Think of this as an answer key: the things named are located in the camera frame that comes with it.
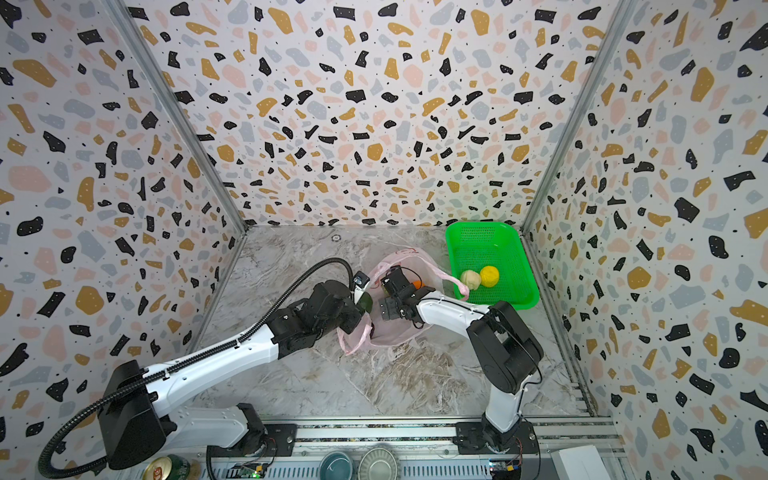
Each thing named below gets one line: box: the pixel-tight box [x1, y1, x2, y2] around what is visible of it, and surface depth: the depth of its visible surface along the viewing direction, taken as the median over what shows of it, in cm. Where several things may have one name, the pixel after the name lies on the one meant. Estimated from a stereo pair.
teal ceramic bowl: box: [318, 451, 353, 480], surface depth 71 cm
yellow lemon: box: [480, 265, 500, 288], surface depth 102 cm
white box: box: [550, 444, 612, 480], surface depth 69 cm
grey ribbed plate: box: [357, 447, 398, 480], surface depth 72 cm
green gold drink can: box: [142, 454, 191, 480], surface depth 62 cm
